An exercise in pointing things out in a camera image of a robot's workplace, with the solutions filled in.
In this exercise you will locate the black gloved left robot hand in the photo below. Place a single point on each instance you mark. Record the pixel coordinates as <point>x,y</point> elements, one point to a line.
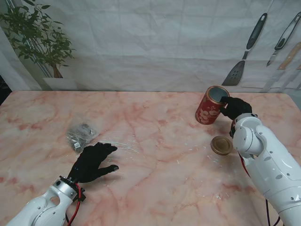
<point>89,164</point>

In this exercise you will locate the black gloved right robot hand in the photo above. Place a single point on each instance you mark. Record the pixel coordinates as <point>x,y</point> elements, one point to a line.
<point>237,107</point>

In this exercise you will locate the red floral tea canister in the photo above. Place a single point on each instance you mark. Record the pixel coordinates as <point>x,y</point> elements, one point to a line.
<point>207,110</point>

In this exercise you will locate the clear plastic bag of tea bags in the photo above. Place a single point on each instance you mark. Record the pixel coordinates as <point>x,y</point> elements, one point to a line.
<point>81,134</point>

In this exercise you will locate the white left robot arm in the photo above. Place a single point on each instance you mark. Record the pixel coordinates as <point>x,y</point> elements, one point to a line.
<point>44,209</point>

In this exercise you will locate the gold round canister lid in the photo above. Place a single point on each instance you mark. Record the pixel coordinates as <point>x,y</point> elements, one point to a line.
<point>222,144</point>

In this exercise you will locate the white printed backdrop cloth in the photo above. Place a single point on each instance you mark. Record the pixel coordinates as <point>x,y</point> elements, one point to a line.
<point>150,47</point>

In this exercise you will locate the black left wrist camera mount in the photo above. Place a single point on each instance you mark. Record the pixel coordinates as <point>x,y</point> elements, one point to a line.
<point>80,194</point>

